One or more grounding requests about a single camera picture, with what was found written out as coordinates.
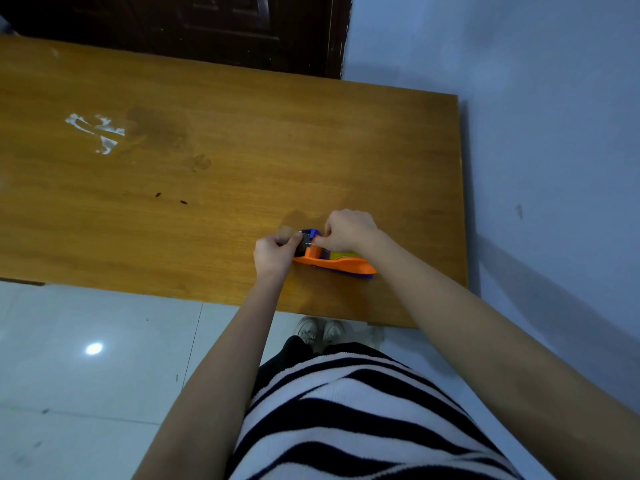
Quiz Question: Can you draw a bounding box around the person's right hand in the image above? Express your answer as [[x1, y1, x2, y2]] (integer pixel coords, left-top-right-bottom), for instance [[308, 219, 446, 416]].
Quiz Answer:
[[312, 209, 381, 255]]

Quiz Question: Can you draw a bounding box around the person's left hand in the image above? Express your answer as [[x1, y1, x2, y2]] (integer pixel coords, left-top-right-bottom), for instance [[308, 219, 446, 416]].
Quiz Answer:
[[253, 230, 305, 285]]

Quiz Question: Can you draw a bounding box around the orange and blue tape dispenser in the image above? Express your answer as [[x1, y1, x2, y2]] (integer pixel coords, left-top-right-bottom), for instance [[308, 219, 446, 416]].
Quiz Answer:
[[292, 228, 377, 279]]

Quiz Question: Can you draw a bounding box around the person's right forearm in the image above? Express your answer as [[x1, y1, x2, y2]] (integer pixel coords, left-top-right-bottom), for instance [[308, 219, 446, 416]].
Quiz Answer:
[[362, 232, 640, 480]]

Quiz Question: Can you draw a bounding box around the person's left forearm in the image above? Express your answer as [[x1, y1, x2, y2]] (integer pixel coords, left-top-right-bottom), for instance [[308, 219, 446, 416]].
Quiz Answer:
[[132, 277, 291, 480]]

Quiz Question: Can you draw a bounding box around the person's left shoe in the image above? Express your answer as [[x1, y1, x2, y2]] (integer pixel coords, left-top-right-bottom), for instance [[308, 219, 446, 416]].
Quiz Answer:
[[293, 317, 323, 351]]

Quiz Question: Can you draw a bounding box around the person's shoe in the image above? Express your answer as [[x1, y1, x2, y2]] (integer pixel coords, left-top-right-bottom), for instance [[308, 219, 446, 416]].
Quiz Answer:
[[293, 317, 323, 351], [322, 318, 351, 347]]

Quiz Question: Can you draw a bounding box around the person's right shoe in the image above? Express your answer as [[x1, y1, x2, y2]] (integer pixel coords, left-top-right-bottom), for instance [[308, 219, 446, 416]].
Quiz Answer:
[[322, 318, 351, 347]]

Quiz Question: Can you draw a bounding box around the black white striped shirt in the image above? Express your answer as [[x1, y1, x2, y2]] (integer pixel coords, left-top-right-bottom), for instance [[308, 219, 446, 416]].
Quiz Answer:
[[225, 347, 523, 480]]

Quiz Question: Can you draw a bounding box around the dark brown wooden door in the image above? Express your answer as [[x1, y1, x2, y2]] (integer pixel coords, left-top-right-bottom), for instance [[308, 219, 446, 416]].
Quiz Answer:
[[0, 0, 353, 79]]

